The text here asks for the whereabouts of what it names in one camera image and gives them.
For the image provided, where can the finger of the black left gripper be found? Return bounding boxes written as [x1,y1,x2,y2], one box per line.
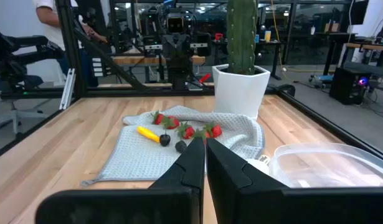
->
[177,33,192,60]
[163,33,178,60]

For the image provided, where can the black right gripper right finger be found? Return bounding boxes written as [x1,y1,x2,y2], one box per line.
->
[206,138,383,224]

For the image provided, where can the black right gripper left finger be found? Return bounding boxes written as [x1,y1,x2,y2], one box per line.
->
[35,136,206,224]

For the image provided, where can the dark toy blackberry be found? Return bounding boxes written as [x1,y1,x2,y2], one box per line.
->
[174,140,188,154]

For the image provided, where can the dark toy plum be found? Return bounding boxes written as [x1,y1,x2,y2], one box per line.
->
[159,132,172,147]

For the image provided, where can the yellow toy lemon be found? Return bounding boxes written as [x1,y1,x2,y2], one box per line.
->
[136,125,161,143]

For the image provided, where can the clear plastic tupperware container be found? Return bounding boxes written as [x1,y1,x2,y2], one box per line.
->
[268,142,383,189]

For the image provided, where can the green cactus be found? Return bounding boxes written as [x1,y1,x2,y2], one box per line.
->
[225,0,259,76]

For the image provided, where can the grey waffle cloth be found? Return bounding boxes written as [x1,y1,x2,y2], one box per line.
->
[80,105,266,187]

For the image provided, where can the white plant pot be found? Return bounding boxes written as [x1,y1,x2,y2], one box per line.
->
[211,63,272,121]

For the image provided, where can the white aluminium extrusion bar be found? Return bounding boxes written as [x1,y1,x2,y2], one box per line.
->
[59,68,76,110]

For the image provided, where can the person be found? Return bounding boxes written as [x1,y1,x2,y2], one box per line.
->
[34,0,108,88]

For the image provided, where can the black standing desk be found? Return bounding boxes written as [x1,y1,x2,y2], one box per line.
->
[315,30,357,76]

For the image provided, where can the black computer tower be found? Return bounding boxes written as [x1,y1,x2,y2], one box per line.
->
[329,67,372,106]

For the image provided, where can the black office chair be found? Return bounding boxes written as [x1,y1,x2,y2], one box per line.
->
[0,27,66,138]

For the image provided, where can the wooden top desk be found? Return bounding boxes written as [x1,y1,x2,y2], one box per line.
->
[339,42,383,68]

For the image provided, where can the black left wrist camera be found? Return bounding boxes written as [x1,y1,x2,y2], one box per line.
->
[166,14,186,35]

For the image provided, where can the yellow hanging cable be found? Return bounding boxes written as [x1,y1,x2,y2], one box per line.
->
[270,0,290,74]

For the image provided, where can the black frame corner handle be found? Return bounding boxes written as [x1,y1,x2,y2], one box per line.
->
[273,83,296,98]

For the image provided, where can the black aluminium table frame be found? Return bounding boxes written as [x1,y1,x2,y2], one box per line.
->
[0,0,383,162]

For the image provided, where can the black wall monitor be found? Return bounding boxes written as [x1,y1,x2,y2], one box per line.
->
[349,0,369,26]

